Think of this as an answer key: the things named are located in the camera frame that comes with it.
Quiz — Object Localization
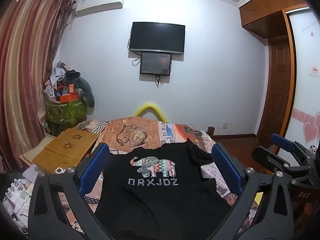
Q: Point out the wooden lap desk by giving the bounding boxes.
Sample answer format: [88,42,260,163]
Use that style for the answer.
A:
[32,128,100,174]

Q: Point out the wooden overhead cabinet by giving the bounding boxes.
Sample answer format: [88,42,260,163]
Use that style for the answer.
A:
[239,0,310,39]

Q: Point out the black elephant print t-shirt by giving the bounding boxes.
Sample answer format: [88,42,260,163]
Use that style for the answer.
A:
[95,140,250,240]

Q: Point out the black cable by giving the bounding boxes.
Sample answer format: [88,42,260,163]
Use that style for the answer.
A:
[132,51,142,67]
[155,66,173,88]

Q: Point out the yellow foam tube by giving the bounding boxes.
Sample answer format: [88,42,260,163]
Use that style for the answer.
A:
[135,102,167,122]

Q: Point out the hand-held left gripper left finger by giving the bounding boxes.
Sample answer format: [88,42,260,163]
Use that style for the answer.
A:
[27,142,118,240]

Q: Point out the white air conditioner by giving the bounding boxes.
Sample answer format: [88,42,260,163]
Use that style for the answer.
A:
[74,0,125,18]

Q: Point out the dark grey jacket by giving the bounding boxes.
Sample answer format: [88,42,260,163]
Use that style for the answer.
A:
[61,70,95,107]

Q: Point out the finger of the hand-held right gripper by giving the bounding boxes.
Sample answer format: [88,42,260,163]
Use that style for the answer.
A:
[252,146,293,173]
[271,133,311,156]

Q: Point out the black wall television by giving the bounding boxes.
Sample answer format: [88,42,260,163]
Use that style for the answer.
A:
[129,22,186,55]

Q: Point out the printed bed blanket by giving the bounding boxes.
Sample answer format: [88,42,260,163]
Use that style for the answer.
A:
[57,116,265,240]

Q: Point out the striped red curtain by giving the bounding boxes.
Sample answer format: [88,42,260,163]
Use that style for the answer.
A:
[0,0,75,173]

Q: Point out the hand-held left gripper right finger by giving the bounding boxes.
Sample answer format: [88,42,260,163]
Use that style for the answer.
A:
[211,142,294,240]

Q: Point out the pile of clothes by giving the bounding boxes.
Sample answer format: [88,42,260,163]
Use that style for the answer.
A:
[44,60,68,98]

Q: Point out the small black monitor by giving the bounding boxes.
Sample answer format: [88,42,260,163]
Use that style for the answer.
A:
[140,52,172,76]

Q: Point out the orange box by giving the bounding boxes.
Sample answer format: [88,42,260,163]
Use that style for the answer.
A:
[59,94,77,103]

